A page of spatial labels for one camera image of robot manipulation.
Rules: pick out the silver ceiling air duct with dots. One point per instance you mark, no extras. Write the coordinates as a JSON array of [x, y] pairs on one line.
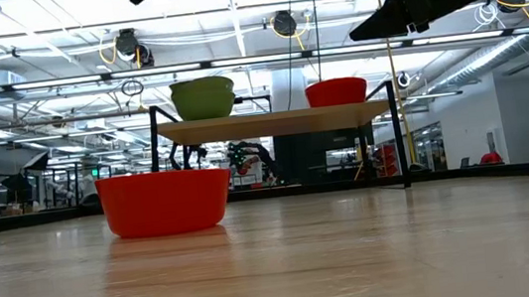
[[484, 61]]

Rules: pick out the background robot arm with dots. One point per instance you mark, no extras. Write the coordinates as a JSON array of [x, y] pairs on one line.
[[201, 152], [268, 163]]

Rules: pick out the red chair back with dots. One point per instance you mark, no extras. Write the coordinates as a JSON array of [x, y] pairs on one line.
[[491, 158]]

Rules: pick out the wooden shelf riser black legs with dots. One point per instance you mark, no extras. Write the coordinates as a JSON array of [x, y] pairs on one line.
[[281, 122]]

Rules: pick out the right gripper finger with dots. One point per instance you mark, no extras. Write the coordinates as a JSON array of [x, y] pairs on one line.
[[387, 22]]

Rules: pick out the black aluminium extrusion frame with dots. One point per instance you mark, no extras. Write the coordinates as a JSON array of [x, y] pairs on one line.
[[497, 171]]

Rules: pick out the red plastic mini bowl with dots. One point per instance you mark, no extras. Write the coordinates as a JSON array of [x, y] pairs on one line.
[[337, 95], [335, 81], [166, 204]]

